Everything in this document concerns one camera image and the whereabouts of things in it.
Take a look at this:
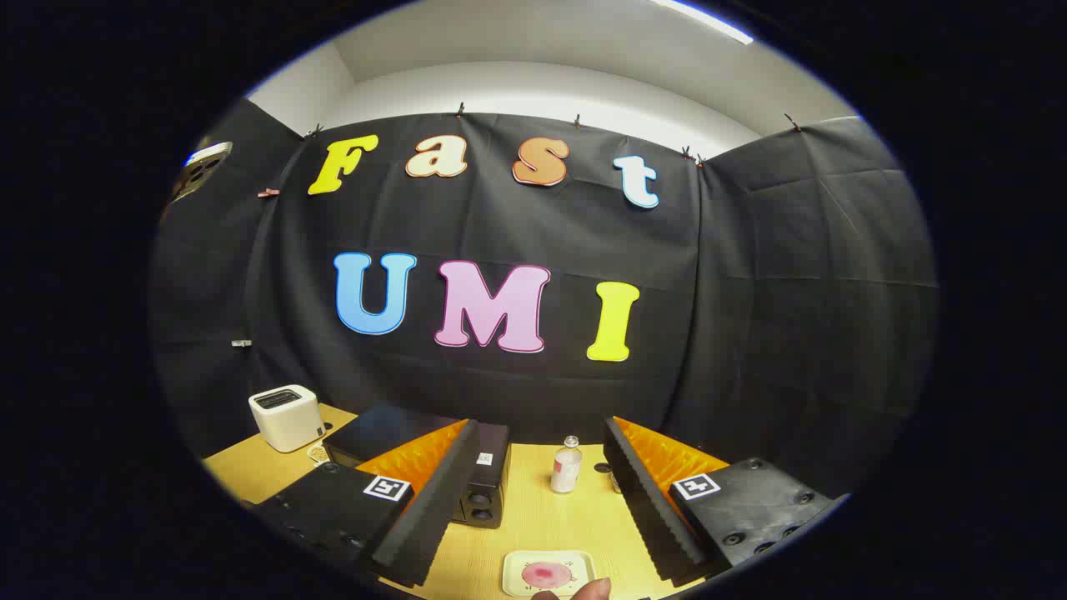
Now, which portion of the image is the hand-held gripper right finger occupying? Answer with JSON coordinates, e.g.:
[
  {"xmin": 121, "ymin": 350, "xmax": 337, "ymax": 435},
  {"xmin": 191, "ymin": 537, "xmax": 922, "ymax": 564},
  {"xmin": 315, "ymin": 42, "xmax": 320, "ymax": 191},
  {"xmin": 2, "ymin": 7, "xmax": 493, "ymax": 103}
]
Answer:
[{"xmin": 603, "ymin": 416, "xmax": 835, "ymax": 584}]

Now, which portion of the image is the pink round food slice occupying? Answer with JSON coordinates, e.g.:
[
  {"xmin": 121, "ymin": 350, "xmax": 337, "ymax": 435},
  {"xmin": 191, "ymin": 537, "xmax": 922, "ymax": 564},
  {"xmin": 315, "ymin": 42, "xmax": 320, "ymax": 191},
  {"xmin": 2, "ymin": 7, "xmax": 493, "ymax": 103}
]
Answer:
[{"xmin": 522, "ymin": 562, "xmax": 574, "ymax": 589}]

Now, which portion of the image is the white toaster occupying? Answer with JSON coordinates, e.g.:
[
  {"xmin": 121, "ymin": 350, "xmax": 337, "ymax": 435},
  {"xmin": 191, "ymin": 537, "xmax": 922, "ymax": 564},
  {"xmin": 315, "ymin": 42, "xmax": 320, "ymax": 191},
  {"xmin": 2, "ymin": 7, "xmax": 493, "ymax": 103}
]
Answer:
[{"xmin": 248, "ymin": 384, "xmax": 326, "ymax": 453}]

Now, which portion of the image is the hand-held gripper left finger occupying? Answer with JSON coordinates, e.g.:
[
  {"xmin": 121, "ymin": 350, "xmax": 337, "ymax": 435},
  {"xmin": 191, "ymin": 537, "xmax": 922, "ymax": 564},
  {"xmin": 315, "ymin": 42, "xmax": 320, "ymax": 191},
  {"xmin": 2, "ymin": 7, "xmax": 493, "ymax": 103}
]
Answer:
[{"xmin": 250, "ymin": 419, "xmax": 481, "ymax": 589}]

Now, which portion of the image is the cream square plate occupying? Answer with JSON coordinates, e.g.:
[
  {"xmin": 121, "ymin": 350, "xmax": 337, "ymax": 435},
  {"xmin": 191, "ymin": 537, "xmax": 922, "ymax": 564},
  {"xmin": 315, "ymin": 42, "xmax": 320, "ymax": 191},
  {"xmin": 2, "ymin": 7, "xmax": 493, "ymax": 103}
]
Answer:
[{"xmin": 502, "ymin": 549, "xmax": 598, "ymax": 598}]

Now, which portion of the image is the round silver device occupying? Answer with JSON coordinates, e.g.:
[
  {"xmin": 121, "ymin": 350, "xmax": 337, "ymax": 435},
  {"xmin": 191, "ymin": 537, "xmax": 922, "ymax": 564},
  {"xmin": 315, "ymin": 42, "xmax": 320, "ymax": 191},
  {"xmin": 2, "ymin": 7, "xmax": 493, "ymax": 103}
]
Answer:
[{"xmin": 171, "ymin": 142, "xmax": 234, "ymax": 203}]

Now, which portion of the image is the black toaster oven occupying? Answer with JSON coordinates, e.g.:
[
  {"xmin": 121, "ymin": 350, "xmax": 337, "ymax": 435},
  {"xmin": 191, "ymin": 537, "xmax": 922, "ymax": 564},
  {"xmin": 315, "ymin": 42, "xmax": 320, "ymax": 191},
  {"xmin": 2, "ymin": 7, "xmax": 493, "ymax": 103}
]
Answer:
[{"xmin": 323, "ymin": 405, "xmax": 512, "ymax": 530}]

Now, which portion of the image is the clear bottle with white label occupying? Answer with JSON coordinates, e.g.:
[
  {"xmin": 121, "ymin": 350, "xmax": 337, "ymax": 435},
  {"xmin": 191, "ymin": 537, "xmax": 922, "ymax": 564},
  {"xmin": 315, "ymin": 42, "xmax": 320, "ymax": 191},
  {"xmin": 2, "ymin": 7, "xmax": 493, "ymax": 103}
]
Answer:
[{"xmin": 550, "ymin": 435, "xmax": 584, "ymax": 494}]

